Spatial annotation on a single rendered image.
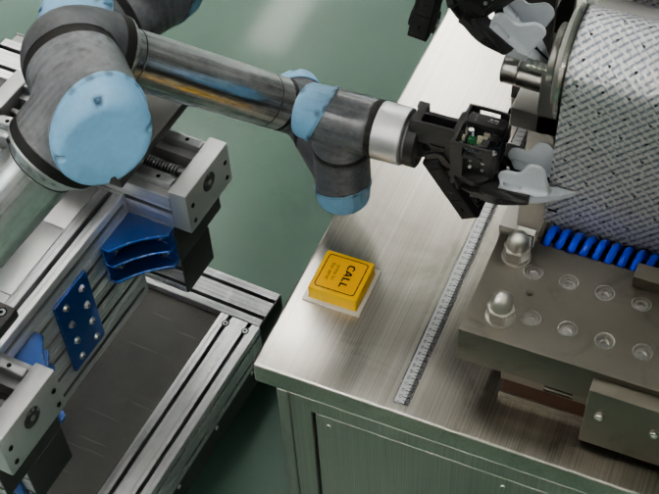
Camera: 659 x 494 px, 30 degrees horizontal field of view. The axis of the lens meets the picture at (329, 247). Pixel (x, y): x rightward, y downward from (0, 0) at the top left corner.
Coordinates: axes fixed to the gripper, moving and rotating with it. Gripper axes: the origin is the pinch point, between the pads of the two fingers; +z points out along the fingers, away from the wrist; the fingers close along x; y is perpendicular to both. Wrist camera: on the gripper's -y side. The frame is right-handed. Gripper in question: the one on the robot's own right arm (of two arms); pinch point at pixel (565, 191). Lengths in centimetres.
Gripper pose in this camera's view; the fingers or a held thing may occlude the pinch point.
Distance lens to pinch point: 153.2
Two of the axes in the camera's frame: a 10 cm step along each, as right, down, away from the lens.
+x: 3.9, -7.2, 5.7
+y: -0.4, -6.3, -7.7
